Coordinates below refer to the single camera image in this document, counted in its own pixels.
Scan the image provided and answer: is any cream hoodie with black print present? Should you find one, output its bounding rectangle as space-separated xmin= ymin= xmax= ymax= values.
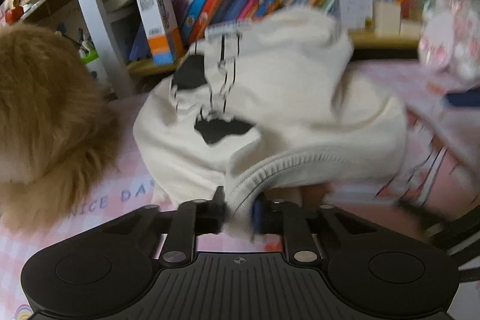
xmin=133 ymin=7 xmax=408 ymax=236

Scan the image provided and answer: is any fluffy brown cat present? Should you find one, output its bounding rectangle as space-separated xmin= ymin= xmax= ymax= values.
xmin=1 ymin=23 xmax=120 ymax=235

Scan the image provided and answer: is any pink checkered cartoon mat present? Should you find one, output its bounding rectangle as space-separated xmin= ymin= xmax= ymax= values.
xmin=1 ymin=61 xmax=479 ymax=319

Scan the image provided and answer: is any white orange usmile box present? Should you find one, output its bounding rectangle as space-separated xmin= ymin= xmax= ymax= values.
xmin=137 ymin=0 xmax=185 ymax=66

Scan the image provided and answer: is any small white calendar card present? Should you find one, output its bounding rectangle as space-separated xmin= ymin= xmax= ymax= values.
xmin=338 ymin=0 xmax=374 ymax=30

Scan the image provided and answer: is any cream pen holder box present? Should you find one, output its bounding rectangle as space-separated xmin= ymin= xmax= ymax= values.
xmin=373 ymin=0 xmax=401 ymax=36

